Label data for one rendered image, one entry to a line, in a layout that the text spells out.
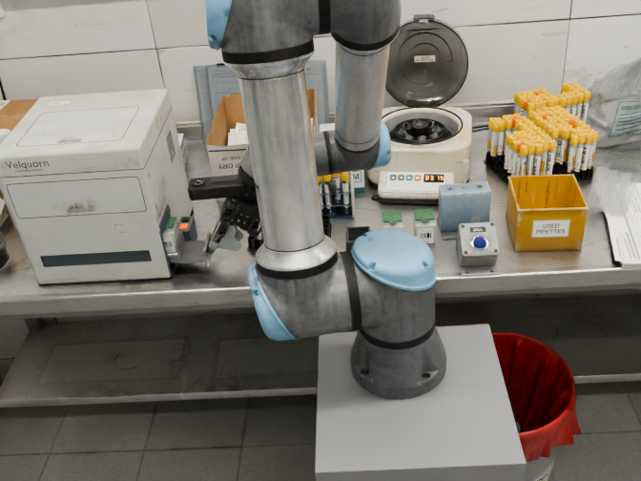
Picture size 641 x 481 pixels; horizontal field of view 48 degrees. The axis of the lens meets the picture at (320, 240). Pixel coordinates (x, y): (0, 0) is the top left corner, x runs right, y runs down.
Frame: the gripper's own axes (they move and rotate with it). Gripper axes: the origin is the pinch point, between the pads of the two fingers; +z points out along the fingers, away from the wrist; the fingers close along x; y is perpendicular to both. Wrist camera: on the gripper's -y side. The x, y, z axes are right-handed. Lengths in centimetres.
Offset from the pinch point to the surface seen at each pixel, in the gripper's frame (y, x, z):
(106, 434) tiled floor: 0, 33, 107
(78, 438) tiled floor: -8, 32, 111
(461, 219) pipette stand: 45, 6, -25
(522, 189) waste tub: 55, 11, -34
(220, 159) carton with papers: -3.3, 25.1, -5.4
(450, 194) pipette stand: 39.8, 6.1, -29.1
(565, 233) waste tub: 61, -2, -35
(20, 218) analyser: -35.4, -4.5, 6.7
